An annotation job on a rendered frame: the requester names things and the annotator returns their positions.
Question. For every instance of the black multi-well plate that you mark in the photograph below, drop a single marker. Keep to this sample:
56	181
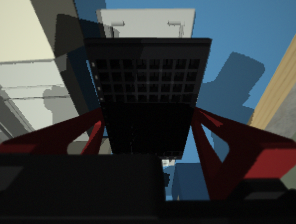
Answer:
141	84

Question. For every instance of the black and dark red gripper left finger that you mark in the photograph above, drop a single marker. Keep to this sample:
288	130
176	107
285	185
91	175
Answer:
54	139

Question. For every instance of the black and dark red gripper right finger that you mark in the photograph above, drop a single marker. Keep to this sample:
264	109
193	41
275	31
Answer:
253	153

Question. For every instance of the white multi-well plate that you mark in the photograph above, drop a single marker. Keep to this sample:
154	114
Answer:
165	162

